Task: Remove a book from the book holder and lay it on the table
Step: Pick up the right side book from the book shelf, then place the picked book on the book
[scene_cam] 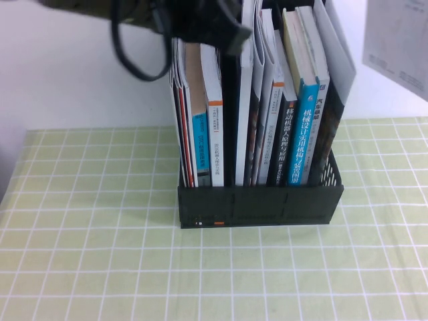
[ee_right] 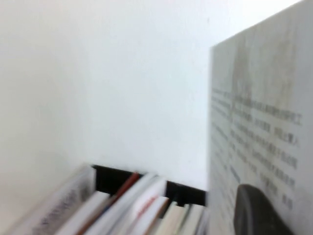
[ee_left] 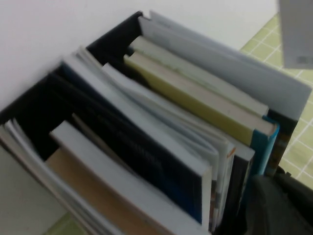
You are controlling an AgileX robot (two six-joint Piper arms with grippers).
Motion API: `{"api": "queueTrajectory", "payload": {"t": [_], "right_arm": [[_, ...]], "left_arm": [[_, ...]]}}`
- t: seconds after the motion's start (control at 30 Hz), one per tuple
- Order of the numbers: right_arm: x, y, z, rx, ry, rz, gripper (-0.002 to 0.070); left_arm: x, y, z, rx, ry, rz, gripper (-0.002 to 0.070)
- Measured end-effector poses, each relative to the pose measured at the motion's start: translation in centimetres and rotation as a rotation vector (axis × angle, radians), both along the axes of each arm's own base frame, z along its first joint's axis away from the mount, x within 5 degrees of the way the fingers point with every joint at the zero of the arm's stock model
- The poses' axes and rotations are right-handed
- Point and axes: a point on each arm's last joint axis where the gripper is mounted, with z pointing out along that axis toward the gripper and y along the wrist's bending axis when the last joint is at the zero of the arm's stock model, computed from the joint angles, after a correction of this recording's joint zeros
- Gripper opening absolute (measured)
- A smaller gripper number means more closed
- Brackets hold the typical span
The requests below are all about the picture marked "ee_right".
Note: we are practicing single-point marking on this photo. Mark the black perforated plastic book holder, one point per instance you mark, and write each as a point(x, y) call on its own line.
point(110, 181)

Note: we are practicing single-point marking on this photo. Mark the grey white spine car book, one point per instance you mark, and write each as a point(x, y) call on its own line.
point(198, 220)

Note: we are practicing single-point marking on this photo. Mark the white book with dashboard cover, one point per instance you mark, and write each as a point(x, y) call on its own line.
point(264, 98)

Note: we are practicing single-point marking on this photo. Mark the tall white grey cover book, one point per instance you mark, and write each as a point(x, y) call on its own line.
point(146, 203)

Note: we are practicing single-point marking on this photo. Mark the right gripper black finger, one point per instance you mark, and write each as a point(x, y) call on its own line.
point(254, 215)

